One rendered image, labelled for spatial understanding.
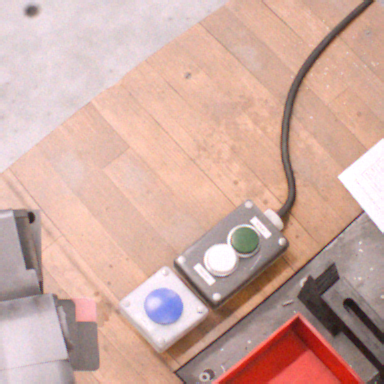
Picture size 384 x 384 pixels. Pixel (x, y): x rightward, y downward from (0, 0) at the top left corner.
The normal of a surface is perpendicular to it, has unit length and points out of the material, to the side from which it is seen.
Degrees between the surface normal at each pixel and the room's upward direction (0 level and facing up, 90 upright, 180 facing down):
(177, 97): 0
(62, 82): 0
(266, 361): 0
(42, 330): 10
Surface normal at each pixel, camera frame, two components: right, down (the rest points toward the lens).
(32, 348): 0.01, -0.51
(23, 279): 0.11, -0.11
